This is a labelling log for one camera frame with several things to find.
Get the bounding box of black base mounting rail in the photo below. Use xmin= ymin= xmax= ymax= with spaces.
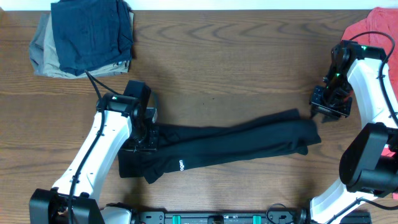
xmin=133 ymin=202 xmax=373 ymax=224

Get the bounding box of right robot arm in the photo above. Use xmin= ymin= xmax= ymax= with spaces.
xmin=307 ymin=40 xmax=397 ymax=223

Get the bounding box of red t-shirt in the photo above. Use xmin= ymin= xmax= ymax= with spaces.
xmin=341 ymin=6 xmax=398 ymax=200

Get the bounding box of black t-shirt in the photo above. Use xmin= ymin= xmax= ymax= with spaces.
xmin=118 ymin=109 xmax=321 ymax=184

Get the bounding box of folded navy blue garment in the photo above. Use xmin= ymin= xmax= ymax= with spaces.
xmin=51 ymin=0 xmax=134 ymax=76

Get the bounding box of folded beige garment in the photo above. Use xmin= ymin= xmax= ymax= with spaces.
xmin=44 ymin=12 xmax=134 ymax=79

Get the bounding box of folded grey garment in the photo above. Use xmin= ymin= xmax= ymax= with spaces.
xmin=29 ymin=13 xmax=50 ymax=76

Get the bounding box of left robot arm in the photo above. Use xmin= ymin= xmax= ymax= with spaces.
xmin=29 ymin=80 xmax=159 ymax=223

